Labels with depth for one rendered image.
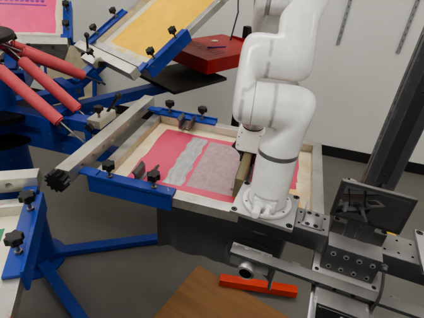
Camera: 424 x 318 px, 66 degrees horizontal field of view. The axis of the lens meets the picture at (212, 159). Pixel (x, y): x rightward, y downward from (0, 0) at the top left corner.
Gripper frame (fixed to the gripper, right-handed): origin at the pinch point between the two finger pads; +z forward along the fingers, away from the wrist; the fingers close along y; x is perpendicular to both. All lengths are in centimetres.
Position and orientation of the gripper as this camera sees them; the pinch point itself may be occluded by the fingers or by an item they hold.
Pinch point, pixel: (247, 159)
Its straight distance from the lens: 126.5
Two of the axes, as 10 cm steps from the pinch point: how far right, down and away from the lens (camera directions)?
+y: 9.6, 2.1, -1.7
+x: 2.6, -5.7, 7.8
